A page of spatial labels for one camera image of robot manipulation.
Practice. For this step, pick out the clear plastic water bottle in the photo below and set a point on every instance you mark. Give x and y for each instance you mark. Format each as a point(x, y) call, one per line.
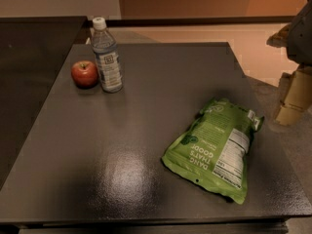
point(107, 58)

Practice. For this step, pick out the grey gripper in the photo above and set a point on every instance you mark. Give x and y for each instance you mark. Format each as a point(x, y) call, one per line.
point(301, 40)

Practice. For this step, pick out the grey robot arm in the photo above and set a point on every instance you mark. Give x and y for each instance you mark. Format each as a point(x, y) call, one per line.
point(295, 90)

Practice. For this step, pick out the red apple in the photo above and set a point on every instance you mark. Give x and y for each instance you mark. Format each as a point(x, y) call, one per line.
point(84, 74)

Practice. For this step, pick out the green rice chip bag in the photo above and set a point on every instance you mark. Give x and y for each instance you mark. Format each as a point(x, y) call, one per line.
point(212, 152)

